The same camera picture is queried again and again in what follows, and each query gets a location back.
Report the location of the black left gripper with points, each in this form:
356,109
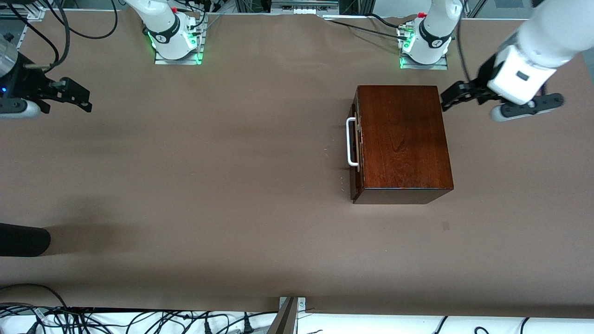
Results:
484,77

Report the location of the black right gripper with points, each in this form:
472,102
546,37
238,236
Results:
27,82

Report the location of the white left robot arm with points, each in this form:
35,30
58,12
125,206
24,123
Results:
543,32

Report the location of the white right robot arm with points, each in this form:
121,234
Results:
162,28

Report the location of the dark brown wooden cabinet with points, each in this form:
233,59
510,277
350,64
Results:
408,144

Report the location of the black cylindrical object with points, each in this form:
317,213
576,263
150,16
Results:
23,240

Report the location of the aluminium frame profile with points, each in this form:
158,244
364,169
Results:
28,13

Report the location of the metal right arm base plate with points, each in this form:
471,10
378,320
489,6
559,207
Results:
178,61

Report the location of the aluminium frame rail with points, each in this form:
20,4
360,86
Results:
304,4

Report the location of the grey metal bracket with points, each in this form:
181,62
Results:
287,320

